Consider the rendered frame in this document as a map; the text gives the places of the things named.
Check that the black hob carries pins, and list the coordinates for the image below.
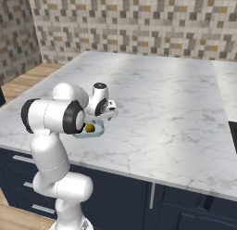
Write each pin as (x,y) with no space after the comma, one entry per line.
(234,136)

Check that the dark navy cabinet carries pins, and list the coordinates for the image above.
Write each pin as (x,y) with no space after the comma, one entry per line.
(2,97)

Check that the navy drawer front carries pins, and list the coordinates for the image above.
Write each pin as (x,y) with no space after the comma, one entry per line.
(27,212)
(18,168)
(17,190)

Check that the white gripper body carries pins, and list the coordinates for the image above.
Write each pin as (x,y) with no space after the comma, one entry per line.
(106,114)

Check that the navy cabinet door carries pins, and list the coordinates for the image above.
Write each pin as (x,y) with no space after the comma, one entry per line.
(120,199)
(197,213)

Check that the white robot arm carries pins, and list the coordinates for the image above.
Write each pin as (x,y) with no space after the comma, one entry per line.
(49,116)

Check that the pale blue tupperware container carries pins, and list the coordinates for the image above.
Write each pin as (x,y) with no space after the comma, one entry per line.
(97,131)

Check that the yellow lemon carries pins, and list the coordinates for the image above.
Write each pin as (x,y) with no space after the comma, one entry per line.
(90,128)

